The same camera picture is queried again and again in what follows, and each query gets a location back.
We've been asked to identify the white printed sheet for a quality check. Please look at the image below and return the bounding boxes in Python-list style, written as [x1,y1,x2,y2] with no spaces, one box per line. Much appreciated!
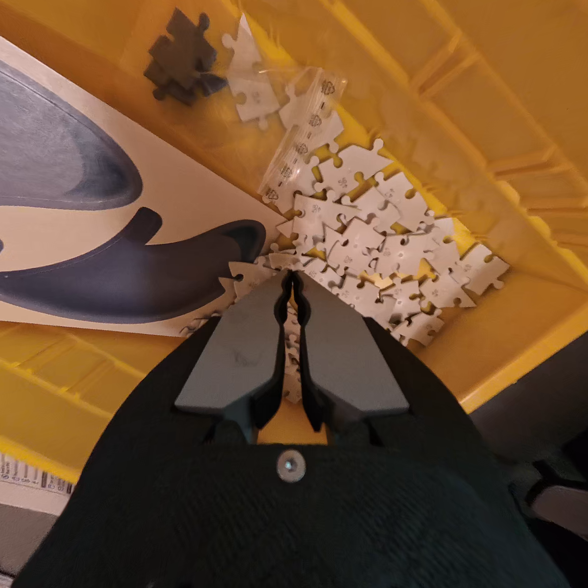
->
[0,452,76,517]

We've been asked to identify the clear printed plastic bag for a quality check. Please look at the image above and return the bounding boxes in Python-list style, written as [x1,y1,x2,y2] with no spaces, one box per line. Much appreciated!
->
[119,0,350,217]

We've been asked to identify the black office chair base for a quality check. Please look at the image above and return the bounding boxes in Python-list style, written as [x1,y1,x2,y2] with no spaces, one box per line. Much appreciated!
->
[526,459,588,540]

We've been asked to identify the pile of white puzzle pieces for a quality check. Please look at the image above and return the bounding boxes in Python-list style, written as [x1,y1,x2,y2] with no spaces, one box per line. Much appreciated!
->
[218,138,511,405]

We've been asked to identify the joined white puzzle pair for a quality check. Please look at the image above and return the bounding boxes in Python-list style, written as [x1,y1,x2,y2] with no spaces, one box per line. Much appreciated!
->
[222,13,282,131]

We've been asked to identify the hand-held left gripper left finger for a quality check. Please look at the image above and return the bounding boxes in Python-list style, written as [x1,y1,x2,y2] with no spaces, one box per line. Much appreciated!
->
[174,270,295,432]

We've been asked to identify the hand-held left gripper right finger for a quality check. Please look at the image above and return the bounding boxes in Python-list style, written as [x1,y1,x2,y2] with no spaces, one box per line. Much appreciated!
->
[293,271,410,433]

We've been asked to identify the yellow plastic bin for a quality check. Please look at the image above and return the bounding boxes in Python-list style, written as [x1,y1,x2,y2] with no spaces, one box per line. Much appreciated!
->
[0,0,588,483]

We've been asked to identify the white card with blue ears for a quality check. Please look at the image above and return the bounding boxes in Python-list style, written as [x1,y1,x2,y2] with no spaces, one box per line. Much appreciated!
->
[0,37,288,338]

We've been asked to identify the dark joined puzzle pieces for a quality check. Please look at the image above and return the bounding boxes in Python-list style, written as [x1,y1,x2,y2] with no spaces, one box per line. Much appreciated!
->
[143,8,229,106]

